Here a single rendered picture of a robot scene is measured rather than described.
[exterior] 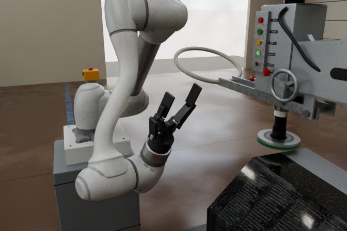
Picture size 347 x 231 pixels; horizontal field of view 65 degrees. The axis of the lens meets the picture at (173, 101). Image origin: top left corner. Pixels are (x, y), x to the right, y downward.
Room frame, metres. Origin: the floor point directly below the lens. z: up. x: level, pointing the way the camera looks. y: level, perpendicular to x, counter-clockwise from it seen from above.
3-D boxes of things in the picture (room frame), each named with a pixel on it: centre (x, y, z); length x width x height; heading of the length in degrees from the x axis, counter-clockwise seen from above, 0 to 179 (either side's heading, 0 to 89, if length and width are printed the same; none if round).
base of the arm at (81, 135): (1.34, 0.43, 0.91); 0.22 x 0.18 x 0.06; 25
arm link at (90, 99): (1.37, 0.43, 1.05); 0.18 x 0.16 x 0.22; 120
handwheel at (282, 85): (1.18, -0.51, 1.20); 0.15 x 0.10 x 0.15; 29
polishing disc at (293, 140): (1.34, -0.56, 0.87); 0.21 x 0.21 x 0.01
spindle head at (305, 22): (1.27, -0.60, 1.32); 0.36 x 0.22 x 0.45; 29
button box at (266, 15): (1.35, -0.42, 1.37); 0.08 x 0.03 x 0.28; 29
